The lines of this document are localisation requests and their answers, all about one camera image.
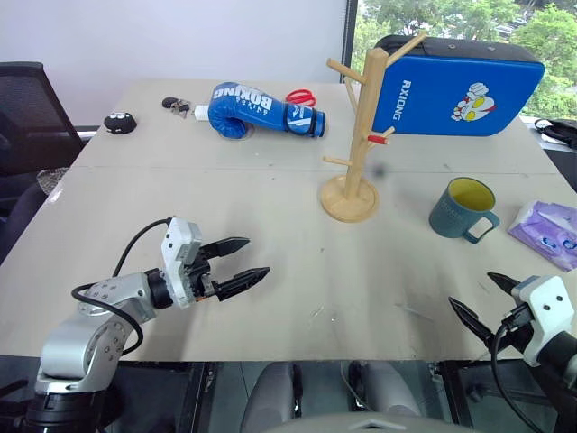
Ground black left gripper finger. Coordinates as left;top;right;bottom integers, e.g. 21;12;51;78
200;236;252;262
215;266;271;301

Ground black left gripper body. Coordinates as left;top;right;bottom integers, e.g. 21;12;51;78
185;252;224;304

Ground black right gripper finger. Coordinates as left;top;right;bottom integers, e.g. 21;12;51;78
448;296;498;348
487;272;524;297

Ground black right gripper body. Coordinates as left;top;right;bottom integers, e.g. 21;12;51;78
493;305;536;357

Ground teal mug yellow inside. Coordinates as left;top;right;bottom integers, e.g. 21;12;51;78
427;177;501;245

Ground wooden mug tree stand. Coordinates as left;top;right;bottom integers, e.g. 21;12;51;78
320;31;427;223

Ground purple tissue pack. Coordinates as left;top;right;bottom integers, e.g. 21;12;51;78
507;199;577;273

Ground grey rounded robot leg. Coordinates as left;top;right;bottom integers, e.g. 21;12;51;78
237;360;304;433
359;359;424;419

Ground blue boxing glove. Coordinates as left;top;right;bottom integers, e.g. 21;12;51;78
206;81;327;141

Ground bunch of keys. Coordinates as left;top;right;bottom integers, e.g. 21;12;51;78
161;96;191;120

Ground grey robot torso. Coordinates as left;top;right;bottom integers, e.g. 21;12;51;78
269;410;457;433

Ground black round toy with eyes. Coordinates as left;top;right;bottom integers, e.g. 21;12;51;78
103;112;138;135

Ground red scissors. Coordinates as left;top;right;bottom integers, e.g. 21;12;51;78
285;88;317;108

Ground patterned cloth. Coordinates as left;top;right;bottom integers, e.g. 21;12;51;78
35;167;69;196

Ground blue boxing pad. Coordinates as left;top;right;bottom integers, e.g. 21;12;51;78
371;34;546;138

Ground black office chair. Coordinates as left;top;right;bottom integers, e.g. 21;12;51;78
0;61;87;265

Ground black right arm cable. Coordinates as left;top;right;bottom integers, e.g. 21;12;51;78
490;310;545;433

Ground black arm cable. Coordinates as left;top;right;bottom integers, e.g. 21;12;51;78
71;217;173;358
490;310;545;433

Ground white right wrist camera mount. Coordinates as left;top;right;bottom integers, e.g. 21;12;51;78
510;274;576;368

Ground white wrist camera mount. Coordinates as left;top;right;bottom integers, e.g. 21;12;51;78
510;274;576;368
160;216;204;310

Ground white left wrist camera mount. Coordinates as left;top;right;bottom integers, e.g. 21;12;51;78
160;216;204;310

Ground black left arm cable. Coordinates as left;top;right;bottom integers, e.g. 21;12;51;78
71;217;173;358

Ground black window frame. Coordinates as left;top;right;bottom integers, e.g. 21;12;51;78
340;0;361;85

